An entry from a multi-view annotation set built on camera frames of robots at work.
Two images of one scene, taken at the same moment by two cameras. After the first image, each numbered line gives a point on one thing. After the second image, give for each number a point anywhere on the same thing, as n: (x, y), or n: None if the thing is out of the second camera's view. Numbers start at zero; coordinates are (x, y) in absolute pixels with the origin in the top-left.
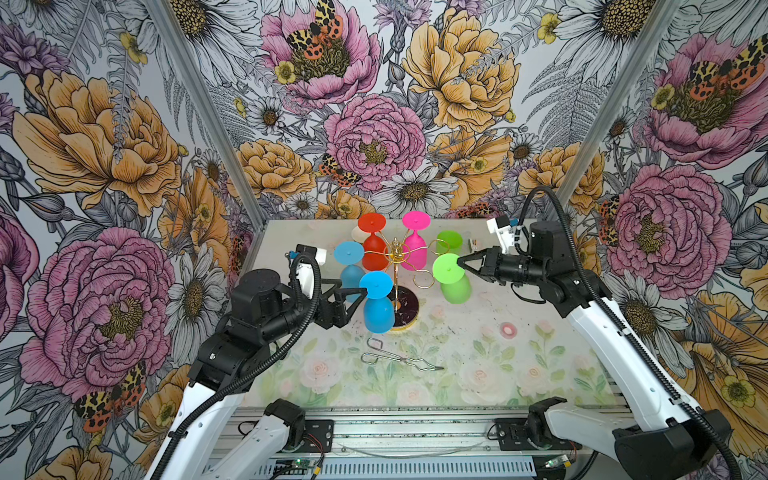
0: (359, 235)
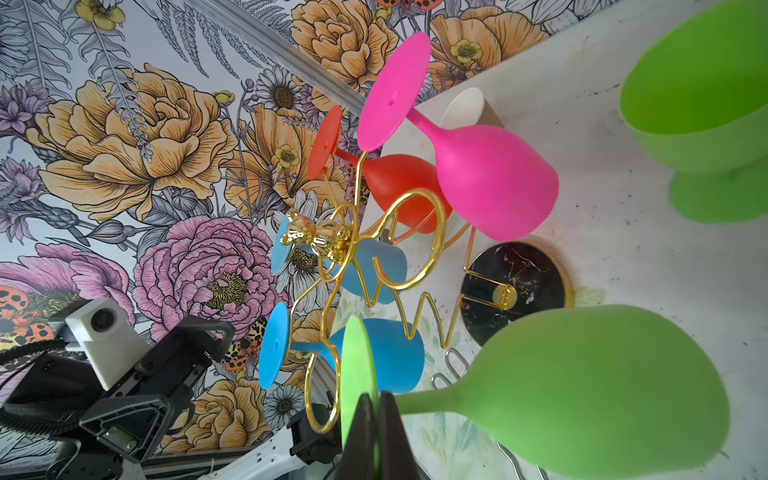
0: (469, 108)
